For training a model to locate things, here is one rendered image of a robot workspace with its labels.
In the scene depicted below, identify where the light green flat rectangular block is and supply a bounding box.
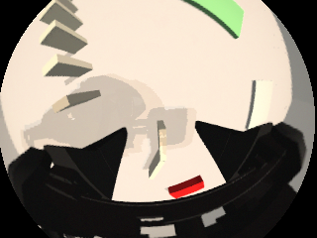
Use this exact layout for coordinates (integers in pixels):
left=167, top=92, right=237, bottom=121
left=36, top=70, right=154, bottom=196
left=183, top=0, right=245, bottom=40

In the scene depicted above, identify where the red flat block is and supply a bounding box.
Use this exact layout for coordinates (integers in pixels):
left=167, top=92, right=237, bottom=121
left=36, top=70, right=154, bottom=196
left=169, top=175, right=205, bottom=198

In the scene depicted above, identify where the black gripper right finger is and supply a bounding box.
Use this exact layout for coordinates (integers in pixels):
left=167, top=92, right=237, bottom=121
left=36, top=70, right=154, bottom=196
left=195, top=120, right=272, bottom=182

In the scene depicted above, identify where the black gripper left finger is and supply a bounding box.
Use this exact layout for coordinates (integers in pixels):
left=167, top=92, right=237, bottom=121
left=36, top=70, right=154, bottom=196
left=43, top=127, right=128, bottom=199

